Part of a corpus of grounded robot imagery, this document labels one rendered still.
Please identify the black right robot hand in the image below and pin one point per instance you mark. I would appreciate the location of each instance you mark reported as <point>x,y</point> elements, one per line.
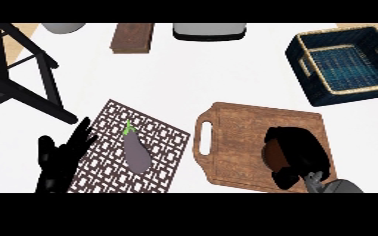
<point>301,156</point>

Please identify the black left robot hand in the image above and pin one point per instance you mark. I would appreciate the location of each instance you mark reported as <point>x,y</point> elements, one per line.
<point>57,160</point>

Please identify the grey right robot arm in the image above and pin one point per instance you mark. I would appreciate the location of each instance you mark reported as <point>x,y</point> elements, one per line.
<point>331,184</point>

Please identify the brown wooden cutting board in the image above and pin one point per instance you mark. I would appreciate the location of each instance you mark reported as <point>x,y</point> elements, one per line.
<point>236,146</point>

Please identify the dark blue wicker basket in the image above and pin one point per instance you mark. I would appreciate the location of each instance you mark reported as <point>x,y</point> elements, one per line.
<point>337,63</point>

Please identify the brown patterned placemat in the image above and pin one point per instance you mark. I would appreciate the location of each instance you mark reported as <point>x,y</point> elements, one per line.
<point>122,166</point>

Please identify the purple eggplant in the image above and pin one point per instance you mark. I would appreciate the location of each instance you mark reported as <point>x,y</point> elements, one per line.
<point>136,152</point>

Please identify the brown wooden block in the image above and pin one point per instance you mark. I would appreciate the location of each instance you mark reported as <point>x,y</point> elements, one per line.
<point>131,38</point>

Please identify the grey round object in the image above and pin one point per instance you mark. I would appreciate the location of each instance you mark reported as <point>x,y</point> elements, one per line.
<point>62,27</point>

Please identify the grey and black appliance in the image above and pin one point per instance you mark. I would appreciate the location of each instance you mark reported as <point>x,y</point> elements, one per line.
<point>210,32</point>

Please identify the black frame stand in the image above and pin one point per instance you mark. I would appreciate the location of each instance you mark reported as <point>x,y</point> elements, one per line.
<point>29,83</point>

